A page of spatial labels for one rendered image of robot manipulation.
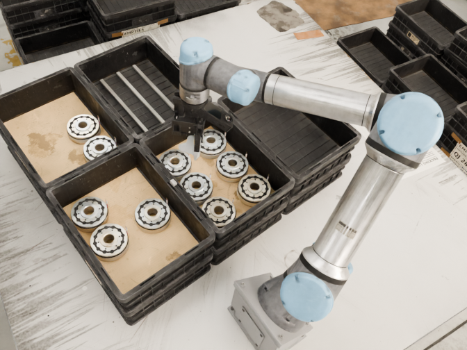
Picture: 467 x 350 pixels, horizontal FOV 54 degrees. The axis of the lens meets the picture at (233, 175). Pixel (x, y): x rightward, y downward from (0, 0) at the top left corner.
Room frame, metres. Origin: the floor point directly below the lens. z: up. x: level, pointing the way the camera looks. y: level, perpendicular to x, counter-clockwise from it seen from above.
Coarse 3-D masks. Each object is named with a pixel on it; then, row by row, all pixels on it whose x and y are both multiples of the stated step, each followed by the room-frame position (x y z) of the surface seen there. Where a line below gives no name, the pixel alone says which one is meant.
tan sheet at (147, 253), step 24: (96, 192) 0.70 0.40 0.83; (120, 192) 0.71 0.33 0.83; (144, 192) 0.73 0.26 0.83; (120, 216) 0.63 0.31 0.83; (144, 240) 0.57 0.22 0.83; (168, 240) 0.58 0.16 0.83; (192, 240) 0.59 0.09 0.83; (120, 264) 0.49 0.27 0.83; (144, 264) 0.50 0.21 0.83; (120, 288) 0.42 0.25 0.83
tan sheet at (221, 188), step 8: (208, 128) 1.02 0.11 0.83; (192, 160) 0.87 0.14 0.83; (200, 160) 0.88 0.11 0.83; (208, 160) 0.88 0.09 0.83; (216, 160) 0.89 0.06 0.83; (192, 168) 0.84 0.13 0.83; (200, 168) 0.85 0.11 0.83; (208, 168) 0.85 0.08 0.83; (248, 168) 0.88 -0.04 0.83; (208, 176) 0.82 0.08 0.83; (216, 176) 0.83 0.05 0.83; (216, 184) 0.80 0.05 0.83; (224, 184) 0.80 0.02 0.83; (232, 184) 0.81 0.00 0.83; (216, 192) 0.77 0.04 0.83; (224, 192) 0.77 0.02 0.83; (232, 192) 0.78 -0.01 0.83; (272, 192) 0.80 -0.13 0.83; (232, 200) 0.75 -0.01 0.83; (240, 208) 0.72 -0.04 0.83; (248, 208) 0.73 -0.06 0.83
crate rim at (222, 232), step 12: (156, 132) 0.89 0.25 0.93; (240, 132) 0.94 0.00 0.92; (144, 144) 0.83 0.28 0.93; (276, 192) 0.74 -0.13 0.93; (192, 204) 0.65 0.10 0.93; (264, 204) 0.69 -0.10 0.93; (204, 216) 0.62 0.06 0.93; (240, 216) 0.64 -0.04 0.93; (216, 228) 0.59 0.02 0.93; (228, 228) 0.59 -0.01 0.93
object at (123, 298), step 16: (80, 176) 0.69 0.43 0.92; (160, 176) 0.73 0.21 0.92; (48, 192) 0.62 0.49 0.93; (176, 192) 0.68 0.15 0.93; (192, 208) 0.64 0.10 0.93; (80, 240) 0.49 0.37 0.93; (208, 240) 0.55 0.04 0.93; (96, 256) 0.46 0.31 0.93; (192, 256) 0.51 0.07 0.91; (160, 272) 0.44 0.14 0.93; (112, 288) 0.38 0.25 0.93; (144, 288) 0.40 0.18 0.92
